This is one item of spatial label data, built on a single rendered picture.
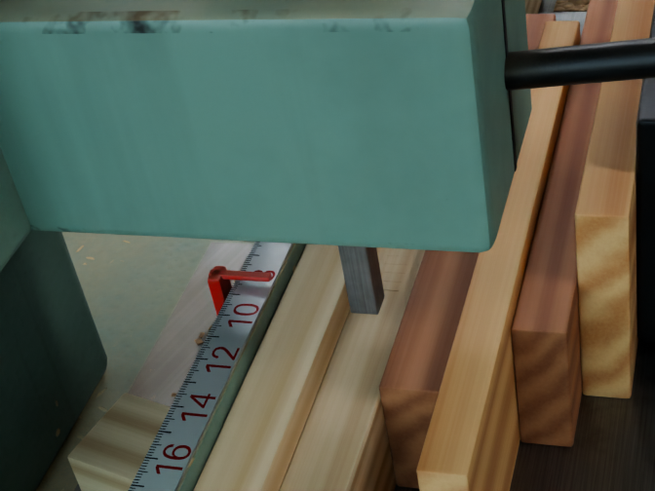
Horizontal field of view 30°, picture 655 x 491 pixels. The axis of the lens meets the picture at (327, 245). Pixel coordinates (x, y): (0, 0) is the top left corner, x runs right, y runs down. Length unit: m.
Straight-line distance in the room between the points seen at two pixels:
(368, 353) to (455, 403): 0.05
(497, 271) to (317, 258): 0.06
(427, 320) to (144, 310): 0.29
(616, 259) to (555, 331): 0.03
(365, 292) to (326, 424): 0.04
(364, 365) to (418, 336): 0.02
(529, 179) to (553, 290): 0.05
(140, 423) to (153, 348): 0.10
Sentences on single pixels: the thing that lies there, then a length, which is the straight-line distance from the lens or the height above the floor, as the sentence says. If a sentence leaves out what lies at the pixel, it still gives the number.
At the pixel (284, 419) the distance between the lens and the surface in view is 0.35.
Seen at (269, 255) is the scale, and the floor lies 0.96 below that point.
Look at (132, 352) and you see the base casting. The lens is 0.63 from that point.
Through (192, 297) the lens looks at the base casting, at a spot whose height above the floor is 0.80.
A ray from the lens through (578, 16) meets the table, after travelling 0.64.
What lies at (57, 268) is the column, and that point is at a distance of 0.57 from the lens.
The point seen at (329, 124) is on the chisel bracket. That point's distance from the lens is 0.30.
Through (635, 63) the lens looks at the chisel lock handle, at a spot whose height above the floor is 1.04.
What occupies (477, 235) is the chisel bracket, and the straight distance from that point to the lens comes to 0.31.
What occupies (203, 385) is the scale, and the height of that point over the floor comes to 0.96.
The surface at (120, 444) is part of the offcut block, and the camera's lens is 0.52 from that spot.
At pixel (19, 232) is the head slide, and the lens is 0.36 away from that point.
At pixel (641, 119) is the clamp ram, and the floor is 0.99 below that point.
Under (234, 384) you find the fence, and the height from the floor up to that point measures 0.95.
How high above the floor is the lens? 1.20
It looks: 37 degrees down
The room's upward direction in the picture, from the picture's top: 11 degrees counter-clockwise
